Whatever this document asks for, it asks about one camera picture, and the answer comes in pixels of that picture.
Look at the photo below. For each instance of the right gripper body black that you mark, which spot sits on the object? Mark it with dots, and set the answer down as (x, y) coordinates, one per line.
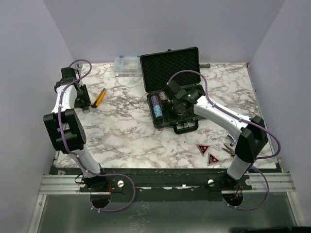
(176, 115)

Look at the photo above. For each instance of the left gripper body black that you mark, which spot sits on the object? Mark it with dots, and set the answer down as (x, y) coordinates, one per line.
(82, 98)

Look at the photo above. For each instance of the light blue poker chip stack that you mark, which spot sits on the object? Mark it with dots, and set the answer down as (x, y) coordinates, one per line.
(157, 112)

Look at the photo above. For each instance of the purple poker chip stack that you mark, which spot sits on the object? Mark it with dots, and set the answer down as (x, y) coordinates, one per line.
(155, 100)

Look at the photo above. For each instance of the triangular red black card box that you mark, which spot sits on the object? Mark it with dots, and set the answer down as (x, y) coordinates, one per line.
(212, 159)
(203, 149)

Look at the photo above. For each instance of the black poker set case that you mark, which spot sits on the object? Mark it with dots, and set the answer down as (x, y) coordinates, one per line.
(158, 70)

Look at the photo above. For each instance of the green blue poker chip stack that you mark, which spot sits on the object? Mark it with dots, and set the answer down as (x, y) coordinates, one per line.
(86, 110)

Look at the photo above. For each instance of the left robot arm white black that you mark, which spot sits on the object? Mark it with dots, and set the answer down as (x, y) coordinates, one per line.
(66, 131)

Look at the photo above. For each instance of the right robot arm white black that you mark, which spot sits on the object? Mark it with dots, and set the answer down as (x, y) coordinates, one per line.
(249, 133)

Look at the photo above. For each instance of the dark metal cylinder rod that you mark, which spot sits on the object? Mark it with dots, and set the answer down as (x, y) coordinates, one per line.
(205, 65)

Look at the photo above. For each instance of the clear plastic organizer box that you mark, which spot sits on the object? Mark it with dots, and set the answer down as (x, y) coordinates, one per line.
(127, 66)

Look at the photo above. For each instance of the yellow handled pliers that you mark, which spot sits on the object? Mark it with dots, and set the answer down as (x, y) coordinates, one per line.
(229, 150)

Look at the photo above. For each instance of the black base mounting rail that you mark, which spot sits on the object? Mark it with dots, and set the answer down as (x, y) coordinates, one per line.
(162, 184)

